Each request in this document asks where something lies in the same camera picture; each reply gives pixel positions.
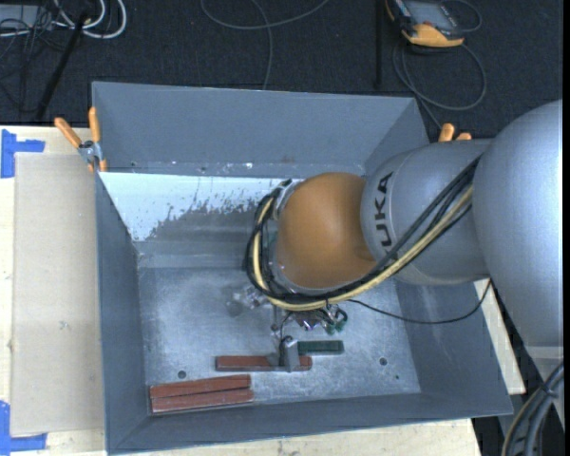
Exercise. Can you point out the dark green flat block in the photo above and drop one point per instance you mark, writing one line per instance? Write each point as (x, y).
(320, 347)

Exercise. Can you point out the pale flat board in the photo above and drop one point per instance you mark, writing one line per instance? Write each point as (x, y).
(57, 292)

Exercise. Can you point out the red-brown flat block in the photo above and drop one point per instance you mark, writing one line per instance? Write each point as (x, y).
(242, 363)
(202, 402)
(199, 386)

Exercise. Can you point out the grey metal bin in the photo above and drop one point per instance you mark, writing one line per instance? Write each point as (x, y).
(209, 311)

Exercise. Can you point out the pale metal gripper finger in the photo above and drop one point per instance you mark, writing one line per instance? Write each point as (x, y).
(236, 307)
(253, 295)

